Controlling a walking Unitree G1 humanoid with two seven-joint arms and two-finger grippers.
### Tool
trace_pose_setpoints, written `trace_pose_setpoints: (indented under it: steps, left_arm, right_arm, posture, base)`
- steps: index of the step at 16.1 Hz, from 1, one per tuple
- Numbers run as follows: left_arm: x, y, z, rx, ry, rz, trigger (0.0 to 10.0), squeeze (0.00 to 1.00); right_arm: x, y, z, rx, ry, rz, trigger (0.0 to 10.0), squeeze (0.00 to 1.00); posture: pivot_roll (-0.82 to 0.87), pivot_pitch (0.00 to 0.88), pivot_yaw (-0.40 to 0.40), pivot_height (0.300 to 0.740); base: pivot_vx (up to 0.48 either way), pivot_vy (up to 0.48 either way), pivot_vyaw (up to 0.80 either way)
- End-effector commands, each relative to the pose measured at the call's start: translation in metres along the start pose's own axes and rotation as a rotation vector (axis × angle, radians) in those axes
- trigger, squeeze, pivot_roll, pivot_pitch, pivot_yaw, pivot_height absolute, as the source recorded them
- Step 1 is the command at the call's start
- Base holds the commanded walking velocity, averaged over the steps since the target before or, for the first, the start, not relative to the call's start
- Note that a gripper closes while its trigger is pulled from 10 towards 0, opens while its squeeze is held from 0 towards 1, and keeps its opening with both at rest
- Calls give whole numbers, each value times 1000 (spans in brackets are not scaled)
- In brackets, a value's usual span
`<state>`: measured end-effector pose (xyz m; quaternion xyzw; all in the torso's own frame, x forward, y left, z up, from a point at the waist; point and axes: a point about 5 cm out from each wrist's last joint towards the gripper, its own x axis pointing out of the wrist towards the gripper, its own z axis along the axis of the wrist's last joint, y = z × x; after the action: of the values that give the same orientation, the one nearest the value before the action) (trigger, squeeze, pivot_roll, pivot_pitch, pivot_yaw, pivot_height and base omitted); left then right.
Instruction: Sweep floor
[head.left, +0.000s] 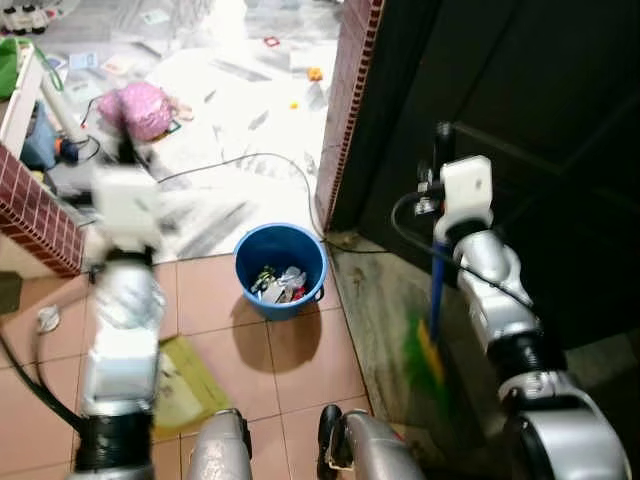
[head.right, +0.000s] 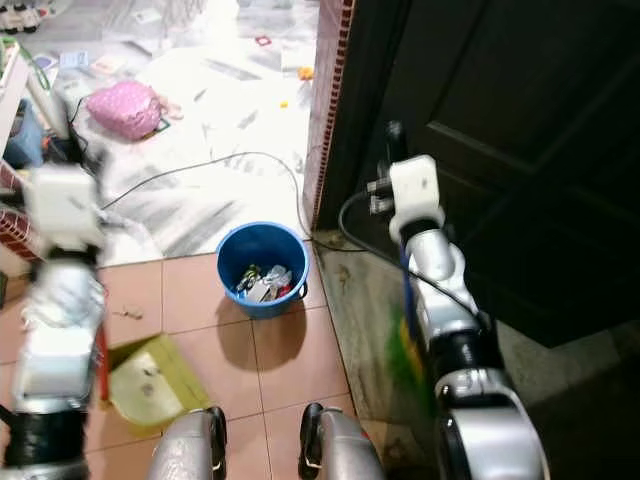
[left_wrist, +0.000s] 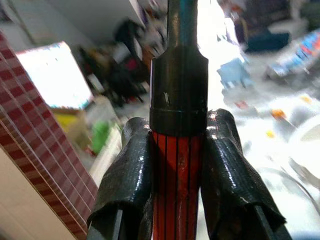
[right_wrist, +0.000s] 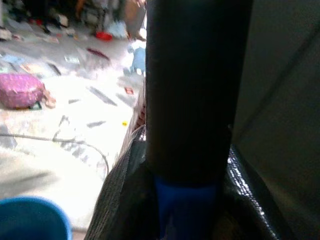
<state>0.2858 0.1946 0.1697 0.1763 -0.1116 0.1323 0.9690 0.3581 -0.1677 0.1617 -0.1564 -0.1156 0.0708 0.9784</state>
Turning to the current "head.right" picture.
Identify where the yellow-green dustpan with red handle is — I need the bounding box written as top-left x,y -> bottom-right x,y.
97,318 -> 213,433

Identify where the pink dotted bag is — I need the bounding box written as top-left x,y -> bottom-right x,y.
84,80 -> 163,142

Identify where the blue container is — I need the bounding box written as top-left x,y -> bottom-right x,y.
4,125 -> 47,169

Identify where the white vacuum tube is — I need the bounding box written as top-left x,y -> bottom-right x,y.
24,68 -> 73,138

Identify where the white board panel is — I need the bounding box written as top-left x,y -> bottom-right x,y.
0,45 -> 31,151

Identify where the dark wooden door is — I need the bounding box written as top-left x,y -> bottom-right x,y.
315,0 -> 640,351

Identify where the rubbish heap in bucket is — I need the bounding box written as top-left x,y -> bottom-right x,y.
234,263 -> 294,303

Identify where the blue plastic bucket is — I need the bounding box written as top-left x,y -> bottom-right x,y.
216,221 -> 312,320

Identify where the silver left robot leg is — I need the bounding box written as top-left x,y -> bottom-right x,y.
144,405 -> 228,480

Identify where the silver robot leg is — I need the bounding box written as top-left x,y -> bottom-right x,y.
144,405 -> 228,480
298,402 -> 389,480

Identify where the silver right robot leg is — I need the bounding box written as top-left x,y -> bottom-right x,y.
298,402 -> 389,480

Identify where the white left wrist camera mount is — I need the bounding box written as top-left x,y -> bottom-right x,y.
24,165 -> 107,267

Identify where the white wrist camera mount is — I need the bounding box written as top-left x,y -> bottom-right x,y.
388,154 -> 447,244
24,165 -> 107,267

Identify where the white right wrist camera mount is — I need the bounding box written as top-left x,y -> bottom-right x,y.
388,154 -> 447,244

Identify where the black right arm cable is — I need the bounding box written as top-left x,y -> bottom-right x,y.
337,188 -> 483,319

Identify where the thin black floor cable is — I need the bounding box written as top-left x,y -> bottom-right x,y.
100,150 -> 313,241

